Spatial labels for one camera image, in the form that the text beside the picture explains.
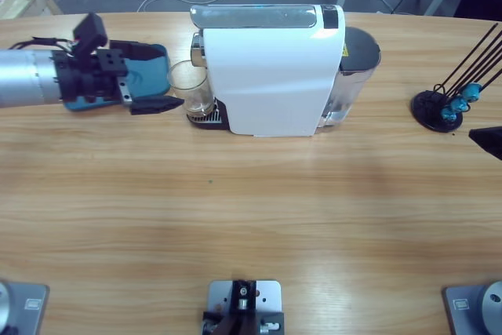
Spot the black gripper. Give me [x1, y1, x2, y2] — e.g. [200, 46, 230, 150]
[53, 39, 185, 116]

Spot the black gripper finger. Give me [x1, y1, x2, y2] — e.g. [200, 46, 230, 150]
[468, 126, 502, 162]

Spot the clear glass cup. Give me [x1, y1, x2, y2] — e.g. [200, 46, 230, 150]
[167, 60, 215, 115]

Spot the silver coffee machine lever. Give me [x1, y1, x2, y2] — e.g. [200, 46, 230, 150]
[189, 4, 321, 29]

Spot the white capsule coffee machine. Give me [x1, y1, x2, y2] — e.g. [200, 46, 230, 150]
[187, 3, 382, 138]

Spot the dark teal plastic tray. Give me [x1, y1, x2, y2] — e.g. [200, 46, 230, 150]
[62, 42, 173, 113]

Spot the black capsule holder with rods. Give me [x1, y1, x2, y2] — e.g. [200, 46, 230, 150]
[410, 24, 502, 133]

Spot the drip tray with metal grate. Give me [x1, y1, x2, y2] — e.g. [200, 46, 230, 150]
[186, 99, 231, 131]

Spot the clear water tank, black lid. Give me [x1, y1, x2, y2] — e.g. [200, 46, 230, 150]
[319, 26, 382, 129]

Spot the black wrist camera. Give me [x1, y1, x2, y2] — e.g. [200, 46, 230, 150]
[73, 12, 109, 56]

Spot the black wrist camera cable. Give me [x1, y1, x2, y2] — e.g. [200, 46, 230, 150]
[7, 35, 79, 54]

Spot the arm grey base plate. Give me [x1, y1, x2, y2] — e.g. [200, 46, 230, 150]
[0, 280, 50, 335]
[442, 279, 502, 335]

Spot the grey mount with dark post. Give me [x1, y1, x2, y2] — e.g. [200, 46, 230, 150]
[201, 279, 286, 335]

